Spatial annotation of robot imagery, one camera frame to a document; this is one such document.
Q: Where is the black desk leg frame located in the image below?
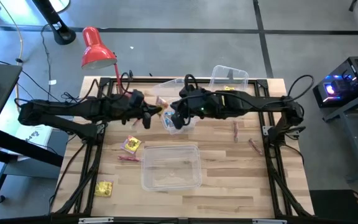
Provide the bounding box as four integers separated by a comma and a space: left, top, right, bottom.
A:
0, 127, 65, 205

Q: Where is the black hazard-striped box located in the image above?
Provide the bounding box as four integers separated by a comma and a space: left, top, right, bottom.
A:
309, 189, 358, 224

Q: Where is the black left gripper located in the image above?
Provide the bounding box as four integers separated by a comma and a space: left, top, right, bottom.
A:
121, 102, 165, 131

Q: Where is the black floor stand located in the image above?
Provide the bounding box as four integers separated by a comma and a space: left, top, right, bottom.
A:
31, 0, 76, 46

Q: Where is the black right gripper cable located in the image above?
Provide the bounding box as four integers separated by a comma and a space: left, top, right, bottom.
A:
183, 73, 198, 94

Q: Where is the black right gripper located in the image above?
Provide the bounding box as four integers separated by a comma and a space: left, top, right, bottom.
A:
169, 86, 219, 131

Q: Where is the silver bracket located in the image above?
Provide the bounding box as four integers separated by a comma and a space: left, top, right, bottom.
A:
78, 217, 114, 224
252, 218, 288, 224

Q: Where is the grey computer cart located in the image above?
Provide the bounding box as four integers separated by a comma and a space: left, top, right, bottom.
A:
321, 88, 358, 183

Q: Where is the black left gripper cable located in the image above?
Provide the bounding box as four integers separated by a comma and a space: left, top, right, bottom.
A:
119, 70, 135, 94

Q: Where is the black cable bundle with plug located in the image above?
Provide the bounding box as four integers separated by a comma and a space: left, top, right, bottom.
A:
61, 91, 83, 102

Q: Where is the black aluminium table frame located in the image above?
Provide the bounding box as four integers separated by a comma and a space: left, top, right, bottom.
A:
50, 76, 315, 224

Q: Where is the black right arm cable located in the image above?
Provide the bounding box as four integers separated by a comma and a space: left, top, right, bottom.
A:
287, 74, 315, 102

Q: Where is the clear plastic bin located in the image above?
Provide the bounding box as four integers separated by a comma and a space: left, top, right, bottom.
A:
209, 64, 250, 94
150, 78, 198, 135
140, 144, 203, 192

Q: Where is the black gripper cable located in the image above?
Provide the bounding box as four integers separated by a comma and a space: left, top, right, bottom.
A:
183, 73, 198, 94
119, 70, 135, 94

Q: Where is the computer tower with lights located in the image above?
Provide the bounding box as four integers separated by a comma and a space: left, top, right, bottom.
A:
312, 55, 358, 108

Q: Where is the white booklet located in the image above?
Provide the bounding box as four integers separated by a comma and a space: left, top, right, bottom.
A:
14, 124, 53, 147

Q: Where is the black floor cable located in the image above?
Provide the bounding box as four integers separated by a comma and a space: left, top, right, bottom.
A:
39, 24, 53, 100

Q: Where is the yellow cable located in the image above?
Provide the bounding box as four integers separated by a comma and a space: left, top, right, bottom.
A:
0, 0, 29, 103

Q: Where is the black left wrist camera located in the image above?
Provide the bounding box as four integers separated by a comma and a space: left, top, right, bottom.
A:
129, 89, 145, 106

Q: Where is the red desk lamp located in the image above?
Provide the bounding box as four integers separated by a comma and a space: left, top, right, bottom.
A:
81, 26, 135, 98

